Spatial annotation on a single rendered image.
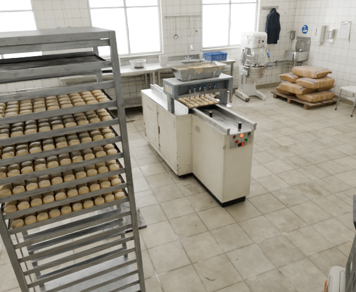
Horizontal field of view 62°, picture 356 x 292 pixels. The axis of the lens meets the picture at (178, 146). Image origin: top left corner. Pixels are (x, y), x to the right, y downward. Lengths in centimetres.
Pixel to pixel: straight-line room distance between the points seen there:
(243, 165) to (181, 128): 81
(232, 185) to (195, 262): 88
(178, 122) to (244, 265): 158
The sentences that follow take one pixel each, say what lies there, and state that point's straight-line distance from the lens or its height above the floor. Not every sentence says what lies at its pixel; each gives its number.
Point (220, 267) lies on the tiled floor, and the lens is 258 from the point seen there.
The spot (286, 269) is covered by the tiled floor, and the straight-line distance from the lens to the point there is 266.
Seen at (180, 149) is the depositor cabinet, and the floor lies 42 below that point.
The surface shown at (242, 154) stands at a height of 59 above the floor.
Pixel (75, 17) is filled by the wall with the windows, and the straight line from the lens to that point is 615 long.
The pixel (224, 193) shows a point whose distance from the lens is 302.
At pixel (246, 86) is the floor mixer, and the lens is 697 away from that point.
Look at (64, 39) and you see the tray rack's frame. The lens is 131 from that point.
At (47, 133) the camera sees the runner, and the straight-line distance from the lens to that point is 142.
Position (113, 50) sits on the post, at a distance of 135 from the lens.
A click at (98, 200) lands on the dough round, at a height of 97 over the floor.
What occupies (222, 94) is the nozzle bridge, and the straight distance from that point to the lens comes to 359.
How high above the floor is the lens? 189
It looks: 25 degrees down
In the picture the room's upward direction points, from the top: 2 degrees counter-clockwise
